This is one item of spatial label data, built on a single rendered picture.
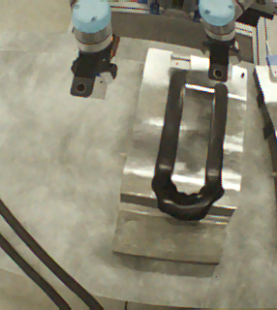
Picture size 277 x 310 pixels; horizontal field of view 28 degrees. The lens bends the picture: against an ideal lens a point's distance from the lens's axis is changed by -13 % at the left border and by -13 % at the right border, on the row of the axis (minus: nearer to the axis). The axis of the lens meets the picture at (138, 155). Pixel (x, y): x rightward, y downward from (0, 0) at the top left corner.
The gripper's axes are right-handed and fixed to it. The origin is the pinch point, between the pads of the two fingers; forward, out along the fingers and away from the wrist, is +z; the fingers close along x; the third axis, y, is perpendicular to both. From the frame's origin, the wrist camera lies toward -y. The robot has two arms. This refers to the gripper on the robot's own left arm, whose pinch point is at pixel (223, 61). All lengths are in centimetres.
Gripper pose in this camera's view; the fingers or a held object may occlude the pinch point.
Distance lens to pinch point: 140.4
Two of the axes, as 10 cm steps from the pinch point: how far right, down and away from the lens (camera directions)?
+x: -9.7, -1.4, 1.8
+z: 1.5, 1.6, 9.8
